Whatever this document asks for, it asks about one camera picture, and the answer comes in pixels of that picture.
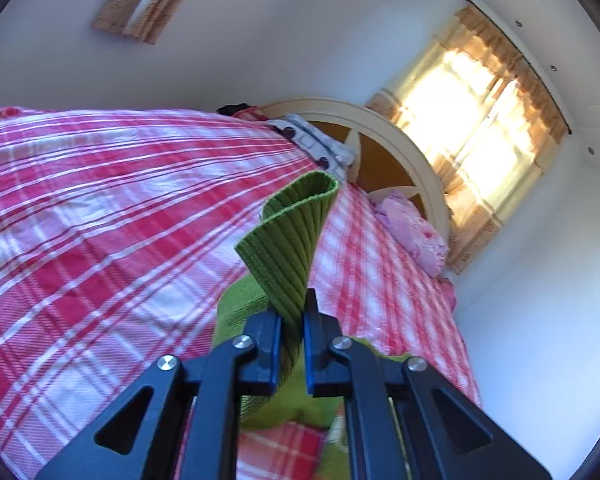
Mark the grey patterned pillow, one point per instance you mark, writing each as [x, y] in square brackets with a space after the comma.
[320, 145]

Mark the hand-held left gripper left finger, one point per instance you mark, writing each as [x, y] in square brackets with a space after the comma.
[275, 352]

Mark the cream round wooden headboard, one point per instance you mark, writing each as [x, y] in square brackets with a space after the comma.
[410, 150]

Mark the pink cloth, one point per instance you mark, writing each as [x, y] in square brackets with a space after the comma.
[447, 292]

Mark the pink floral pillow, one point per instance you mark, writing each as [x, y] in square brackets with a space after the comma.
[410, 235]

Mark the red plaid blanket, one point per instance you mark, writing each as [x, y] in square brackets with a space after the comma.
[105, 210]

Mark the green knit sweater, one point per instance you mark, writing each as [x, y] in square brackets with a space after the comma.
[285, 245]

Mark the black curtain rail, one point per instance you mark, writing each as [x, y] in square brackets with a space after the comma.
[523, 51]

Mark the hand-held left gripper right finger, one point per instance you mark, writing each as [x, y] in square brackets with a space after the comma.
[309, 355]

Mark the beige floral window curtain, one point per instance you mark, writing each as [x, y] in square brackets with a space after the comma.
[480, 110]
[150, 5]

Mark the dark cloth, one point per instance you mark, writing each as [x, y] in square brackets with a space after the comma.
[232, 108]

